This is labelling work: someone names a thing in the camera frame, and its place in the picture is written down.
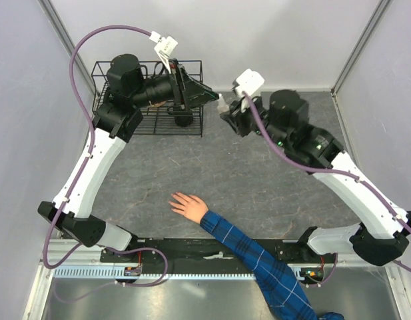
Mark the blue plaid sleeve forearm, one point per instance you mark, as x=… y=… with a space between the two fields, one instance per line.
x=276 y=280

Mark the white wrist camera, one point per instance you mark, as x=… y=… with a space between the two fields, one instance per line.
x=164 y=47
x=248 y=82

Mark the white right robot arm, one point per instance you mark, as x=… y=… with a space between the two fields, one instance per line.
x=381 y=236

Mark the person's hand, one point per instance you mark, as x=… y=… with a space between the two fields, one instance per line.
x=189 y=206

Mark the clear nail polish bottle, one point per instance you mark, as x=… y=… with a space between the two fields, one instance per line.
x=222 y=106

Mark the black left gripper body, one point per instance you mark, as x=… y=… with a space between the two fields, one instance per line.
x=178 y=71

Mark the grey cable duct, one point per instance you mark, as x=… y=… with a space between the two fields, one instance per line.
x=121 y=272

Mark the black wire rack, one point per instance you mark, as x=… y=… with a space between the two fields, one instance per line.
x=158 y=120

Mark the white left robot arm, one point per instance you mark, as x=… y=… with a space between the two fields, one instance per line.
x=129 y=89

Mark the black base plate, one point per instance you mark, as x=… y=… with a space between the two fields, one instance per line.
x=194 y=255

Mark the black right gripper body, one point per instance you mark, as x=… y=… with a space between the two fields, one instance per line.
x=253 y=118

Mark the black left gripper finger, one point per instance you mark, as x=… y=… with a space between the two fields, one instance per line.
x=196 y=88
x=203 y=99

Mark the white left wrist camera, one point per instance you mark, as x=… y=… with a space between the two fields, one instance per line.
x=164 y=47

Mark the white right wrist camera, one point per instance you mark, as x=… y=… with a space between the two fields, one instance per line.
x=248 y=82

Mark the black mug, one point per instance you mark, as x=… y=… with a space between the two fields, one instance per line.
x=183 y=117

